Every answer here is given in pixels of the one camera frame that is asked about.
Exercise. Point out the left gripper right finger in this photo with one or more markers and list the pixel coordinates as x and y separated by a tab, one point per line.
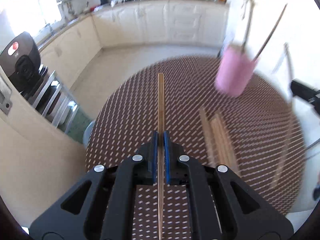
175	173

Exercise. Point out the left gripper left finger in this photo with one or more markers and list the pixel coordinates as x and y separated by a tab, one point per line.
147	168

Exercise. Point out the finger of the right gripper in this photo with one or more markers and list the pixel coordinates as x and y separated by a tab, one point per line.
306	93

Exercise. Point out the wooden chopstick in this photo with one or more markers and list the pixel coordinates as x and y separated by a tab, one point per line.
290	120
222	141
160	157
235	166
208	137

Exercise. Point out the cream kitchen cabinets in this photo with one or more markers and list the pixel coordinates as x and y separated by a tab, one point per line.
179	22

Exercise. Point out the black round kitchen appliance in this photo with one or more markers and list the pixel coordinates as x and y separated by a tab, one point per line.
20	60

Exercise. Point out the wooden chopstick on table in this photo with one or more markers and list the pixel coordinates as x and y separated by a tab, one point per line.
222	141
208	137
235	166

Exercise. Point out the brown polka dot tablecloth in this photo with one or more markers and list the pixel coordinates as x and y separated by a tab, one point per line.
215	203

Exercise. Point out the pink cylindrical utensil holder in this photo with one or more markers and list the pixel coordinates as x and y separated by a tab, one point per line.
235	71

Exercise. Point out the chopstick standing in holder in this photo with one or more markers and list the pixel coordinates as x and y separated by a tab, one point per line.
271	33
251	4

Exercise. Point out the metal shelf rack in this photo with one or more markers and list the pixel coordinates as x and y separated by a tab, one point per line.
54	101

